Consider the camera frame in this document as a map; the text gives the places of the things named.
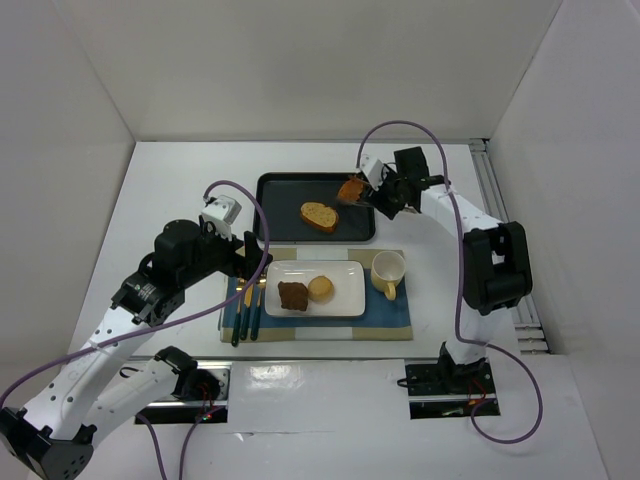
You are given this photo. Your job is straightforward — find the orange glazed bread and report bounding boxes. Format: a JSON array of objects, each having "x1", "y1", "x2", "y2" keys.
[{"x1": 337, "y1": 176, "x2": 367, "y2": 204}]

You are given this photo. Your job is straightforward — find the brown chocolate croissant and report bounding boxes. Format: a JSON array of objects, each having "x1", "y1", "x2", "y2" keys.
[{"x1": 278, "y1": 281, "x2": 309, "y2": 312}]

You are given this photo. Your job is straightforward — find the round muffin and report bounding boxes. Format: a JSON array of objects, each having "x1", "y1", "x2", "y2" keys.
[{"x1": 307, "y1": 276, "x2": 334, "y2": 304}]

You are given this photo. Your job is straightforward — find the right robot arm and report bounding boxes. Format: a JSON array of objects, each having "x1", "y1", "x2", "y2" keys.
[{"x1": 359, "y1": 147, "x2": 533, "y2": 392}]

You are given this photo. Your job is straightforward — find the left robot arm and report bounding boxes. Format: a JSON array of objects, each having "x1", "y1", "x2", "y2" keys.
[{"x1": 1, "y1": 219, "x2": 272, "y2": 479}]

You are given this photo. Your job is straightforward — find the sliced bread piece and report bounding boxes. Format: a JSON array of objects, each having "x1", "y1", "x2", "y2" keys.
[{"x1": 300, "y1": 202, "x2": 339, "y2": 233}]

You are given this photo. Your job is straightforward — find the black baking tray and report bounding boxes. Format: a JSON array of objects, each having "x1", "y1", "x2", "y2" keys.
[{"x1": 253, "y1": 172, "x2": 375, "y2": 243}]

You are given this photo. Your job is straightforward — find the yellow mug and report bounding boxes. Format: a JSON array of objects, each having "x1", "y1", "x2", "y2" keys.
[{"x1": 370, "y1": 251, "x2": 406, "y2": 301}]

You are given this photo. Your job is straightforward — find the white rectangular plate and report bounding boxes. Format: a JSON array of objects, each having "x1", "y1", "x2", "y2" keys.
[{"x1": 262, "y1": 260, "x2": 366, "y2": 318}]

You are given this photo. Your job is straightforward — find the gold spoon green handle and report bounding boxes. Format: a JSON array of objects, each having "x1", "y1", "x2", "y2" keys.
[{"x1": 250, "y1": 273, "x2": 266, "y2": 341}]

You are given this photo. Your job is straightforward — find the gold fork green handle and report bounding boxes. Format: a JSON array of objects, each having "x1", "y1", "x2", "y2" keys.
[{"x1": 231, "y1": 278, "x2": 246, "y2": 348}]

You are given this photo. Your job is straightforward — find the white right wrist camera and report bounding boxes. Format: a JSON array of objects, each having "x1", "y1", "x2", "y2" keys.
[{"x1": 356, "y1": 154, "x2": 387, "y2": 190}]

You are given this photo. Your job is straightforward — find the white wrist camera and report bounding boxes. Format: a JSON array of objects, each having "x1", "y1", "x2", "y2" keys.
[
  {"x1": 356, "y1": 154, "x2": 387, "y2": 190},
  {"x1": 200, "y1": 195, "x2": 242, "y2": 241}
]

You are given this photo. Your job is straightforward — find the gold knife green handle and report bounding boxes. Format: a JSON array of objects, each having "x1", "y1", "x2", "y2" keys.
[{"x1": 240, "y1": 285, "x2": 254, "y2": 341}]

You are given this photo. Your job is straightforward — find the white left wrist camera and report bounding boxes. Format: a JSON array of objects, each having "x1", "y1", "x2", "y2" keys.
[{"x1": 200, "y1": 195, "x2": 242, "y2": 241}]

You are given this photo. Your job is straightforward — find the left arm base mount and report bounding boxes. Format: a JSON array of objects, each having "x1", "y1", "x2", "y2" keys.
[{"x1": 139, "y1": 361, "x2": 231, "y2": 425}]

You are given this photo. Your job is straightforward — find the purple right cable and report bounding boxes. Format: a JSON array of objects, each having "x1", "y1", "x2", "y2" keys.
[{"x1": 355, "y1": 119, "x2": 546, "y2": 445}]

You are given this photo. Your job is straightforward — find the purple cable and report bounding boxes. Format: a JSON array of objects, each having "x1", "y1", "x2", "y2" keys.
[
  {"x1": 0, "y1": 180, "x2": 274, "y2": 480},
  {"x1": 355, "y1": 119, "x2": 546, "y2": 445}
]

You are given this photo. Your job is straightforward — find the aluminium rail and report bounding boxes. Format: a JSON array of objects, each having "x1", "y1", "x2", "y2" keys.
[{"x1": 468, "y1": 138, "x2": 551, "y2": 357}]

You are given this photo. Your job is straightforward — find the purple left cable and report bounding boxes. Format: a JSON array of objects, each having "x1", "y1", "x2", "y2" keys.
[{"x1": 0, "y1": 180, "x2": 274, "y2": 480}]

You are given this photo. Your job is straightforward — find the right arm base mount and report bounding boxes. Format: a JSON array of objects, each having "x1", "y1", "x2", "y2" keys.
[{"x1": 396, "y1": 363, "x2": 501, "y2": 420}]

